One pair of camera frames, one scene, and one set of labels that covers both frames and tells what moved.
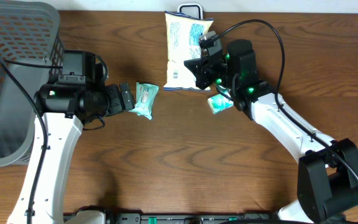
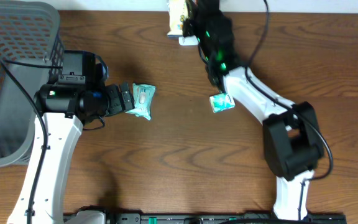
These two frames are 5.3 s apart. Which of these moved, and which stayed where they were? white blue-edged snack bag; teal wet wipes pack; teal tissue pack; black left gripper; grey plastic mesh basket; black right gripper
Moved: black right gripper; white blue-edged snack bag
Stayed: teal tissue pack; grey plastic mesh basket; teal wet wipes pack; black left gripper
